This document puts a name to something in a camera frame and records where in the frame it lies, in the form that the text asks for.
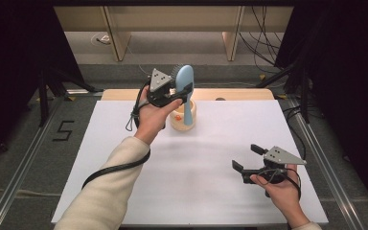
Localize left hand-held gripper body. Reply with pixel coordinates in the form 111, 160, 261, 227
146, 67, 184, 108

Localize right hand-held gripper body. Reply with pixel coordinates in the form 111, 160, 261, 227
241, 146, 308, 185

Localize light blue plastic spoon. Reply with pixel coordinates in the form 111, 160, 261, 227
172, 64, 196, 127

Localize cream ribbed cup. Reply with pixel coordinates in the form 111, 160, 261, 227
169, 99, 197, 132

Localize person's right hand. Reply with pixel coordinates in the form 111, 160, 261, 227
249, 164, 311, 228

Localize person's left hand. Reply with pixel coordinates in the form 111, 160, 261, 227
134, 85, 184, 146

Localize white table sheet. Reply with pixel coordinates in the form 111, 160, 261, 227
51, 99, 330, 226

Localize beige wooden desk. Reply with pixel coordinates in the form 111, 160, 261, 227
54, 5, 294, 62

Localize black metal stand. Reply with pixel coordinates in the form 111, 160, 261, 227
254, 59, 311, 125
35, 61, 104, 127

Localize round floor outlet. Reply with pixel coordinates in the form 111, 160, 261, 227
90, 33, 112, 46

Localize dark curtain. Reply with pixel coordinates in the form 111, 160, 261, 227
0, 0, 87, 167
274, 0, 368, 221

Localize black floor cables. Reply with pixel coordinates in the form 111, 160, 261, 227
282, 104, 309, 162

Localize right hand-held gripper cable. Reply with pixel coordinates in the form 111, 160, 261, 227
256, 167, 303, 201

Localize hand-held gripper cable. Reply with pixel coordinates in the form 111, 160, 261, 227
81, 80, 151, 190
256, 167, 303, 201

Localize white floor cable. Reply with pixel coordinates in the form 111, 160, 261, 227
126, 44, 288, 89

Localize metal floor rail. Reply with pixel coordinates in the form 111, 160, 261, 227
287, 98, 367, 230
0, 95, 65, 230

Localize bundle of black cables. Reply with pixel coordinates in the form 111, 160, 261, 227
238, 5, 286, 71

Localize left hand-held gripper cable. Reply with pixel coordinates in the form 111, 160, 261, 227
81, 80, 151, 190

